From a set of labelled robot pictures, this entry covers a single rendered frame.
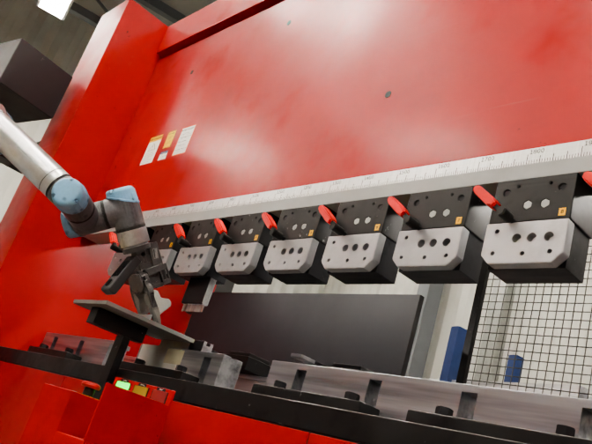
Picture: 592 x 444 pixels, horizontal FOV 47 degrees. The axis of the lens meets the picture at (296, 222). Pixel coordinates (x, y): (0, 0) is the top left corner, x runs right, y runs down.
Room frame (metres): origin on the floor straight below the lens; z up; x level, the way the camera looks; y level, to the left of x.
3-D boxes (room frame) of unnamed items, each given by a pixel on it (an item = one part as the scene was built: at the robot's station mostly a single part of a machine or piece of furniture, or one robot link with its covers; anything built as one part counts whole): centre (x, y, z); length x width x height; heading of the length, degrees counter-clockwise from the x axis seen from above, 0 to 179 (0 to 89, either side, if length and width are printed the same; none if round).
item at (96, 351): (2.28, 0.53, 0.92); 0.50 x 0.06 x 0.10; 38
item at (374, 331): (2.34, -0.07, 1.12); 1.13 x 0.02 x 0.44; 38
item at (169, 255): (2.02, 0.33, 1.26); 0.15 x 0.09 x 0.17; 38
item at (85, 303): (1.75, 0.31, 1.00); 0.26 x 0.18 x 0.01; 128
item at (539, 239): (1.07, -0.40, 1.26); 0.15 x 0.09 x 0.17; 38
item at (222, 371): (1.80, 0.16, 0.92); 0.39 x 0.06 x 0.10; 38
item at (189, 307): (1.85, 0.19, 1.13); 0.10 x 0.02 x 0.10; 38
